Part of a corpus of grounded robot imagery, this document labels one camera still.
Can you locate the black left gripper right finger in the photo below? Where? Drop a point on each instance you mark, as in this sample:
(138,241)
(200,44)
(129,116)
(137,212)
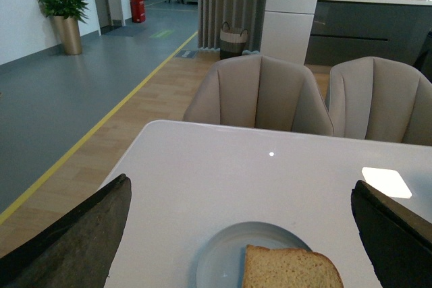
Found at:
(396,240)

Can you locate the red cabinet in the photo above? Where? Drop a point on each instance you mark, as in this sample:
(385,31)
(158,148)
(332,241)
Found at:
(138,11)

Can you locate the potted green plant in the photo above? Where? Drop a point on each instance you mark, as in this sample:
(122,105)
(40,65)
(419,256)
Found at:
(66,14)

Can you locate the woven basket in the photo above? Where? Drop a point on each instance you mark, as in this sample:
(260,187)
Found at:
(232,41)

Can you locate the white pillar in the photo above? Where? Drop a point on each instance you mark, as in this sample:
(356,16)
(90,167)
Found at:
(286,29)

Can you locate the light blue plate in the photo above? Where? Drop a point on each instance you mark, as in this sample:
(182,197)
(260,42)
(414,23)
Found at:
(221,262)

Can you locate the bread slice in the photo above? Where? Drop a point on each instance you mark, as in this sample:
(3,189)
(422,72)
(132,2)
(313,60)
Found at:
(288,267)

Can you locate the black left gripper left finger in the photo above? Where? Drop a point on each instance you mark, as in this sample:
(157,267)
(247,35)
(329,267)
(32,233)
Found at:
(78,249)

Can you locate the beige chair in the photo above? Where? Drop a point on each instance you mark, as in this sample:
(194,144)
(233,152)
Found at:
(261,92)
(373,98)

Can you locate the grey curtain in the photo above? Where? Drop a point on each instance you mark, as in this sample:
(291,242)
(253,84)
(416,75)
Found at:
(244,14)

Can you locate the beige chair right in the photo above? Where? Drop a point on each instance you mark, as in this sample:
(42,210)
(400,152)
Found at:
(373,98)

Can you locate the grey kitchen counter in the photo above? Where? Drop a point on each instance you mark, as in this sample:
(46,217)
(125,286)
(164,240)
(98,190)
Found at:
(347,30)

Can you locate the beige chair left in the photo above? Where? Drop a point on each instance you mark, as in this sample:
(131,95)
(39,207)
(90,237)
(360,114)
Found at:
(261,92)

